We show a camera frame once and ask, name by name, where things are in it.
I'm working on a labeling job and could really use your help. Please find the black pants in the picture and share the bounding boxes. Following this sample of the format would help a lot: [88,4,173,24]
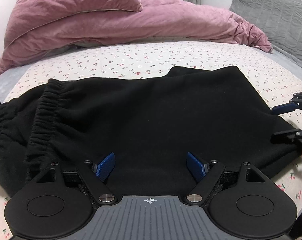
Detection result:
[0,66,302,196]

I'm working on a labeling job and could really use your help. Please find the cherry print bed sheet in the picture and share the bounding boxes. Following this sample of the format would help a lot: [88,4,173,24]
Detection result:
[0,40,302,239]

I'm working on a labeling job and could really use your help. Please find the grey quilted pillow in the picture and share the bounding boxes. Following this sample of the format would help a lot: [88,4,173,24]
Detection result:
[229,0,302,68]

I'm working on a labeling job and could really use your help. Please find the pink duvet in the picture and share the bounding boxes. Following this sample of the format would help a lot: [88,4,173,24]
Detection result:
[0,0,272,75]

